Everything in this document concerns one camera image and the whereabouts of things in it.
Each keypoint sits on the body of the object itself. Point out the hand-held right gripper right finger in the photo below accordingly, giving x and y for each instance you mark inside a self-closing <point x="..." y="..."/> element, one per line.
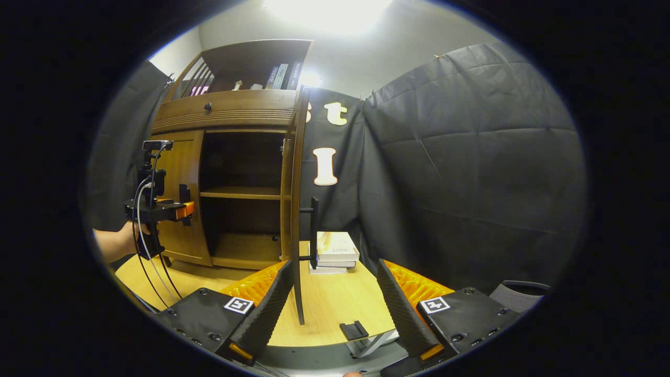
<point x="400" y="309"/>

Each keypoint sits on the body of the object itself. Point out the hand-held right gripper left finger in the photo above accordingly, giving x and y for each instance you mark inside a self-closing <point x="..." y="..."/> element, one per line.
<point x="269" y="309"/>

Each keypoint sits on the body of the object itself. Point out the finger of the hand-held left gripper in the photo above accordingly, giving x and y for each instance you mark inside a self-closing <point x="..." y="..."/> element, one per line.
<point x="185" y="210"/>

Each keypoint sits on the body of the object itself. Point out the wooden shoe cabinet door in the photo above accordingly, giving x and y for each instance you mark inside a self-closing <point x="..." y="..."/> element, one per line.
<point x="297" y="209"/>
<point x="180" y="246"/>

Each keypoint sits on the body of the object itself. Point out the wooden double-door shoe cabinet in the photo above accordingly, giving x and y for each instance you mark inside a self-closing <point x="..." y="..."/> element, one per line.
<point x="230" y="112"/>

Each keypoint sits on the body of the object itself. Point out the grey metal table leg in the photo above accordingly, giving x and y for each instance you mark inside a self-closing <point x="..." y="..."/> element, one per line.
<point x="374" y="343"/>

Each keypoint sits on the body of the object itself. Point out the black table clamp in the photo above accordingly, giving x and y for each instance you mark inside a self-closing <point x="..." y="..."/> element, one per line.
<point x="353" y="330"/>

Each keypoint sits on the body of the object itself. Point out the thin white book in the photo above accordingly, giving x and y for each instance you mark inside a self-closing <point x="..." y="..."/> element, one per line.
<point x="337" y="264"/>

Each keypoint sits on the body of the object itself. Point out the white book with orange print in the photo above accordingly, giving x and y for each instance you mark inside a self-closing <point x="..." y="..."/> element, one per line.
<point x="337" y="246"/>

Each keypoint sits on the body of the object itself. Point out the large ceiling light panel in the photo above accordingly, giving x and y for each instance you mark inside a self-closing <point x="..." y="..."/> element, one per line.
<point x="327" y="13"/>

